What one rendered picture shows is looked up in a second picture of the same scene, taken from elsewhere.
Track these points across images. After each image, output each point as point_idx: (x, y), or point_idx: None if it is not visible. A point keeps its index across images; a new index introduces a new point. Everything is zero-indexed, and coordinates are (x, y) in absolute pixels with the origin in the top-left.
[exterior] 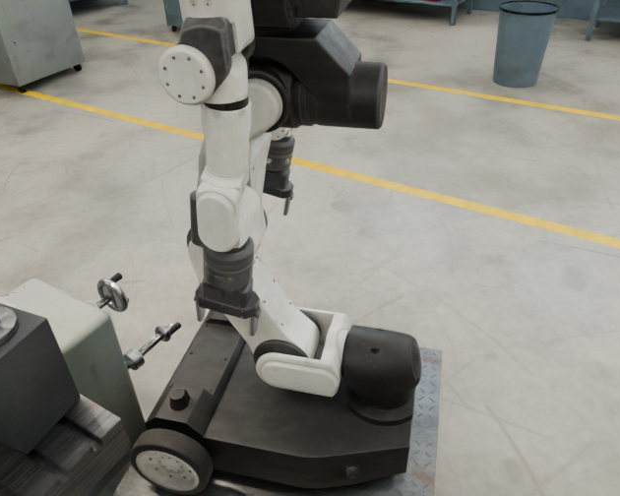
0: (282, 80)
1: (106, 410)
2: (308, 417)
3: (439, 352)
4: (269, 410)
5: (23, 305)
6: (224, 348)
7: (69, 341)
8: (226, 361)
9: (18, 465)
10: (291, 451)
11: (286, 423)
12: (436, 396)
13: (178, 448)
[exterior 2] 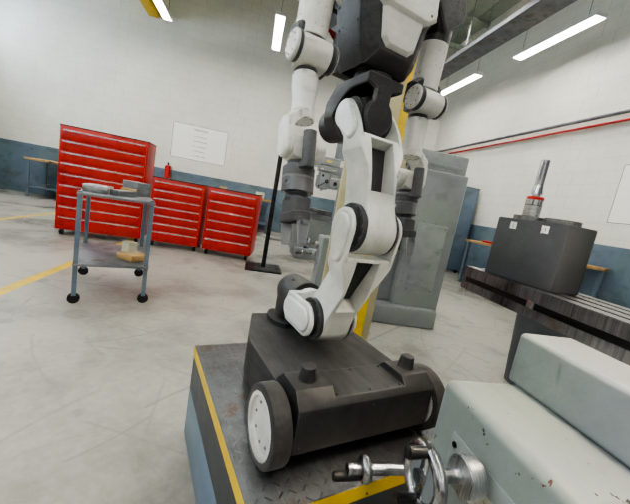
0: None
1: (471, 267)
2: None
3: (198, 346)
4: (351, 348)
5: (579, 457)
6: (343, 373)
7: (496, 383)
8: (350, 368)
9: None
10: (359, 337)
11: (349, 341)
12: (239, 343)
13: (418, 363)
